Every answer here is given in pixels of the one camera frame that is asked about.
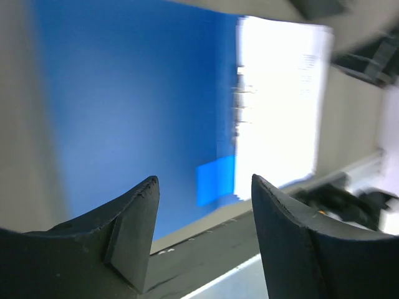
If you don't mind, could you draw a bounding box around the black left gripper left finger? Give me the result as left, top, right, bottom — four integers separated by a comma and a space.
1, 176, 160, 298

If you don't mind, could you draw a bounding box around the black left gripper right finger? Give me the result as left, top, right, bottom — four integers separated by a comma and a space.
251, 175, 398, 298

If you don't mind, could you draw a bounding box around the blue plastic folder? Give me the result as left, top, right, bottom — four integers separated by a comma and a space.
29, 1, 239, 239

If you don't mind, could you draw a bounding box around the white paper sheet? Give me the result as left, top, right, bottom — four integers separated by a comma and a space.
234, 16, 334, 201

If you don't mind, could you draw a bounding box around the black compartment display box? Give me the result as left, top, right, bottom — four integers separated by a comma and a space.
291, 1, 398, 88

